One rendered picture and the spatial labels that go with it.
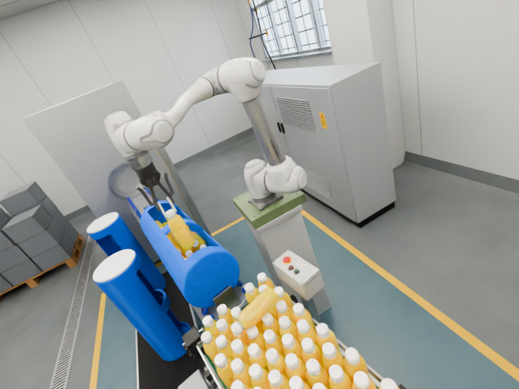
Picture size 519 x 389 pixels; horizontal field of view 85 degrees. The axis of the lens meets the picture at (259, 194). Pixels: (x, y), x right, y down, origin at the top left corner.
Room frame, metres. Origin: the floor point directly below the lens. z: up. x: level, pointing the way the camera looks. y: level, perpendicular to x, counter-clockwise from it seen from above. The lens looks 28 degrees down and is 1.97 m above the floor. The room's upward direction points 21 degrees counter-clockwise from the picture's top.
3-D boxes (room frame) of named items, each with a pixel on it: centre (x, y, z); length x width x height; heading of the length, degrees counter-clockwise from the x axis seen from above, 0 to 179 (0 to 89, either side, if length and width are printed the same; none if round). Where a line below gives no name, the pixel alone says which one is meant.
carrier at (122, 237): (2.32, 1.36, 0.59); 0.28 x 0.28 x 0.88
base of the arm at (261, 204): (1.61, -0.02, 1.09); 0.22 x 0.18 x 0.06; 19
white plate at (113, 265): (1.57, 1.03, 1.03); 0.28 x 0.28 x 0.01
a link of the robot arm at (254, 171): (1.59, -0.03, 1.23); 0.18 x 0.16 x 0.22; 46
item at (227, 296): (0.97, 0.32, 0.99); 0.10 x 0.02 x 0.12; 115
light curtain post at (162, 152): (2.47, 0.65, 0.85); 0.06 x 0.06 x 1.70; 25
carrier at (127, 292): (1.57, 1.03, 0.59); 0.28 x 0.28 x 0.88
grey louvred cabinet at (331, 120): (3.29, -0.77, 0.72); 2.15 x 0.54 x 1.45; 14
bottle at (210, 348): (0.75, 0.38, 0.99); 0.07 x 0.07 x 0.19
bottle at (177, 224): (1.11, 0.39, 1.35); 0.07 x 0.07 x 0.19
